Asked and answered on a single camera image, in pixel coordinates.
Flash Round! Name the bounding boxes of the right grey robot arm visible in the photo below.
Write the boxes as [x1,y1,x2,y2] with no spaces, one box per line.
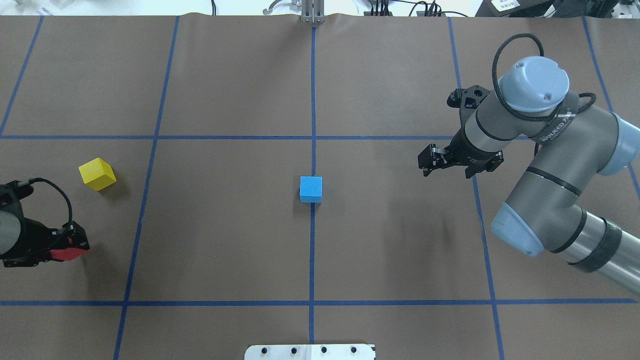
[417,55,639,296]

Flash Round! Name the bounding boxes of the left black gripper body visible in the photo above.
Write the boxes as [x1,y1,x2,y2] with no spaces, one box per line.
[0,218,90,268]

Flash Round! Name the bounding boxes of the blue cube block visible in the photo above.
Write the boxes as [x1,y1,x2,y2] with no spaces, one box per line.
[299,176,323,204]

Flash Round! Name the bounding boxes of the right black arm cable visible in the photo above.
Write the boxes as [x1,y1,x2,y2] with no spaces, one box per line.
[492,33,598,157]

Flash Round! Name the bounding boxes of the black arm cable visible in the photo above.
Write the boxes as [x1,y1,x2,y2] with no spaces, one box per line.
[492,33,598,157]
[27,178,74,230]

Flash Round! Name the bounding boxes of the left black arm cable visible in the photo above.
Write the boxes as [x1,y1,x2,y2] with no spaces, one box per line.
[27,178,74,230]

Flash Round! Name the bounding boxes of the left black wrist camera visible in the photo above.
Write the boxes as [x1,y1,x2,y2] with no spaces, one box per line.
[0,180,34,218]

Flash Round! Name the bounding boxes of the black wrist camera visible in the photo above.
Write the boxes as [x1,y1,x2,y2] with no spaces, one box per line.
[0,180,34,218]
[446,85,492,126]

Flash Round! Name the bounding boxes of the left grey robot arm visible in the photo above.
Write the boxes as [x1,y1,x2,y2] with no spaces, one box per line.
[0,210,90,268]

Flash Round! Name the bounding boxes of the red cube block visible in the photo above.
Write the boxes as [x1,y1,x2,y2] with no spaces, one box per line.
[43,247,89,262]

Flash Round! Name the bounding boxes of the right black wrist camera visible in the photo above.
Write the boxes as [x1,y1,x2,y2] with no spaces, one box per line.
[446,85,492,126]

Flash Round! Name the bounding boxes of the aluminium frame post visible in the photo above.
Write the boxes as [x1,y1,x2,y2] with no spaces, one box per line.
[300,0,326,26]

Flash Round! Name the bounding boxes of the yellow cube block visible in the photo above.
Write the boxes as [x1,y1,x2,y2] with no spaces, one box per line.
[78,157,117,192]

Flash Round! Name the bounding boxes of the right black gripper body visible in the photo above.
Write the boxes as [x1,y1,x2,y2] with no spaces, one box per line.
[418,129,505,179]

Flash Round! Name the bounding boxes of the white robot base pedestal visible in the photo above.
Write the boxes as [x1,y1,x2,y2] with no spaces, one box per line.
[244,343,377,360]

